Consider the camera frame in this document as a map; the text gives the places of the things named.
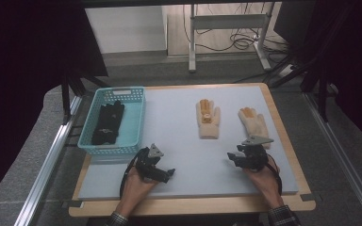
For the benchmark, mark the light grey foam mat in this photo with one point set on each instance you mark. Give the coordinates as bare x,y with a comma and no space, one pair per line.
185,150

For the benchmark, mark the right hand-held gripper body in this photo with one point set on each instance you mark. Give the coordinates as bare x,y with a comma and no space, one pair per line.
254,155

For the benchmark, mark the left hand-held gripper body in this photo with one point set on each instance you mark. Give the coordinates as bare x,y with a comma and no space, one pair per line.
147,163

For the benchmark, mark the aluminium rail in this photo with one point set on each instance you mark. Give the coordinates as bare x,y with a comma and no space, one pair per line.
47,163
342,157

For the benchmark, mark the beige fluffy glove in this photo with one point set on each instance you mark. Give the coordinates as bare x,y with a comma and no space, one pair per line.
254,125

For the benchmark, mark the black tripod stand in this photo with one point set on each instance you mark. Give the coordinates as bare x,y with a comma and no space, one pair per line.
70,91
314,69

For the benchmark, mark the person's left hand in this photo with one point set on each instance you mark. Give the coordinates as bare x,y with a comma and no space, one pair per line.
136,191

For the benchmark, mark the white metal desk frame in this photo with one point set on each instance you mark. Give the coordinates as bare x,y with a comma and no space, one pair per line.
229,21

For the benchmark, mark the beige glove with orange patch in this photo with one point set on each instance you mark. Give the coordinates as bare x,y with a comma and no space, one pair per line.
208,124

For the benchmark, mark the dark curtain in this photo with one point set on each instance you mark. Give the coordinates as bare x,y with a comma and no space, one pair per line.
361,62
22,62

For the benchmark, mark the person's right hand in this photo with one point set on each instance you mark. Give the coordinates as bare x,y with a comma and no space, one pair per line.
265,185

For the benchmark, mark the white power strip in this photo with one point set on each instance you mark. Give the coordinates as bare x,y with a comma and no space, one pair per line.
285,71

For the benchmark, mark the teal plastic basket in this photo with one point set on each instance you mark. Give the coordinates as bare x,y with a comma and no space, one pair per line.
132,125

